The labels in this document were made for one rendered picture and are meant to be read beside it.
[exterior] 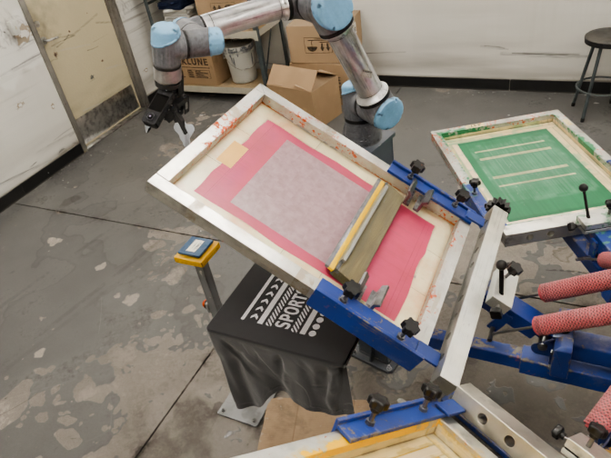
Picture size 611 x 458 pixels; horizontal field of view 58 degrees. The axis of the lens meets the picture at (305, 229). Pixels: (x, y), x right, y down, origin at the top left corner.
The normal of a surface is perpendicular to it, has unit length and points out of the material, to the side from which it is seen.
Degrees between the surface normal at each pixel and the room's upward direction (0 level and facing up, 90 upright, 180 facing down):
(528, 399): 0
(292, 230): 32
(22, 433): 0
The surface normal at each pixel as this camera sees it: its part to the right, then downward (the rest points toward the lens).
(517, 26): -0.41, 0.59
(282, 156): 0.36, -0.60
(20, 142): 0.90, 0.15
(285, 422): -0.14, -0.79
